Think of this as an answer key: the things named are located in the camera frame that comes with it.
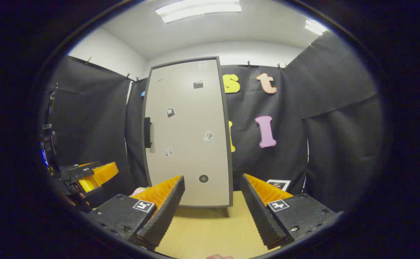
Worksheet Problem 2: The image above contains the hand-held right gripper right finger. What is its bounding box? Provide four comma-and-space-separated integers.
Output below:
239, 173, 343, 250

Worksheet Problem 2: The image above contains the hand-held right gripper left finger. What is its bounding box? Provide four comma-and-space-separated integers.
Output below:
82, 175, 186, 250

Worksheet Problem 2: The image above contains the black cabinet door handle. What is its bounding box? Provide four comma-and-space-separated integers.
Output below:
144, 117, 153, 149

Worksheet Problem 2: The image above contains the grey cabinet door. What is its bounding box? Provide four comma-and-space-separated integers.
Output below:
142, 56, 233, 208

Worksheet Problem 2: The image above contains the white cover book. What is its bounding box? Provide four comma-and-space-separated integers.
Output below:
267, 179, 291, 191

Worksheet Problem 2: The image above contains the pink plush toy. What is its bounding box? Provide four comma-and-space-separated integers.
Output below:
131, 186, 151, 197

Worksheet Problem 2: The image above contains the black backdrop cloth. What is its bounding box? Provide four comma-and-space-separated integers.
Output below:
46, 31, 385, 216

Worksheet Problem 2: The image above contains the small ceiling light panel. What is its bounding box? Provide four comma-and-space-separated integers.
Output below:
305, 19, 328, 36

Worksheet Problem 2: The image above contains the long ceiling light panel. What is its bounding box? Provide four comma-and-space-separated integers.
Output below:
155, 0, 242, 24

